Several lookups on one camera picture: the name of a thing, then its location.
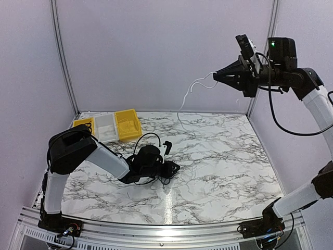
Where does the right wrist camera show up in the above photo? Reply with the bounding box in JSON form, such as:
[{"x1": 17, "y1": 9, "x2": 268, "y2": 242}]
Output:
[{"x1": 235, "y1": 33, "x2": 262, "y2": 73}]

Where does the white translucent bin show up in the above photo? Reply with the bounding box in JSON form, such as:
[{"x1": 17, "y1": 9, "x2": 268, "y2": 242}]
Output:
[{"x1": 94, "y1": 112, "x2": 119, "y2": 143}]

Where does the yellow bin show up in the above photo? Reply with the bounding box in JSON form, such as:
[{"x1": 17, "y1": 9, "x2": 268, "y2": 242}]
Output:
[
  {"x1": 72, "y1": 117, "x2": 95, "y2": 134},
  {"x1": 114, "y1": 109, "x2": 142, "y2": 141}
]

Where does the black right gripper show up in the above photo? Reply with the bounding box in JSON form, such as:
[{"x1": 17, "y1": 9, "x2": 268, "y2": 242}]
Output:
[{"x1": 214, "y1": 54, "x2": 287, "y2": 97}]

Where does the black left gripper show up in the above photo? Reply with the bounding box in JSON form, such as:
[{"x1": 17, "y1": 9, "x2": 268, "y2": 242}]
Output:
[{"x1": 142, "y1": 160, "x2": 180, "y2": 179}]

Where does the aluminium front rail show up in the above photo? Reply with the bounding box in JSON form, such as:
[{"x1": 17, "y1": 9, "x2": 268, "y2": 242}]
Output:
[{"x1": 9, "y1": 207, "x2": 313, "y2": 249}]

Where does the yellow bin right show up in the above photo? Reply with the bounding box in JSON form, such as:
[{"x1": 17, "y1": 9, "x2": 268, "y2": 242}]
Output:
[{"x1": 114, "y1": 109, "x2": 142, "y2": 141}]

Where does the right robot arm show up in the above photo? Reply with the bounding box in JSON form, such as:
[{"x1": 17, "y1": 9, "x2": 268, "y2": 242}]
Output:
[{"x1": 213, "y1": 56, "x2": 332, "y2": 233}]

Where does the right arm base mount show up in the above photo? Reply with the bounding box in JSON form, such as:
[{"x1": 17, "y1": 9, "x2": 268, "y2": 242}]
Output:
[{"x1": 237, "y1": 216, "x2": 285, "y2": 239}]

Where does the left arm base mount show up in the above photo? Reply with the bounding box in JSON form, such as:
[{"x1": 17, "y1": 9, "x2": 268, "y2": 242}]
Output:
[{"x1": 38, "y1": 214, "x2": 83, "y2": 237}]

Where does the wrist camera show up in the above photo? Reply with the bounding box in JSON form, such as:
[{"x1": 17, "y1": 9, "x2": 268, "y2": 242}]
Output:
[
  {"x1": 235, "y1": 33, "x2": 262, "y2": 73},
  {"x1": 158, "y1": 141, "x2": 172, "y2": 162}
]

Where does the yellow bin left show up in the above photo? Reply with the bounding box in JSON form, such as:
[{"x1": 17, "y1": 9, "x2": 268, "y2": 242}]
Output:
[{"x1": 72, "y1": 117, "x2": 95, "y2": 134}]

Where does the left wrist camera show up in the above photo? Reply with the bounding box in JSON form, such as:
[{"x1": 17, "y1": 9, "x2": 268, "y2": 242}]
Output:
[{"x1": 158, "y1": 141, "x2": 172, "y2": 162}]

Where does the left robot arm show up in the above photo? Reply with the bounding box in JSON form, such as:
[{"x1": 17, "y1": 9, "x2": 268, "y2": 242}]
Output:
[{"x1": 40, "y1": 124, "x2": 180, "y2": 232}]

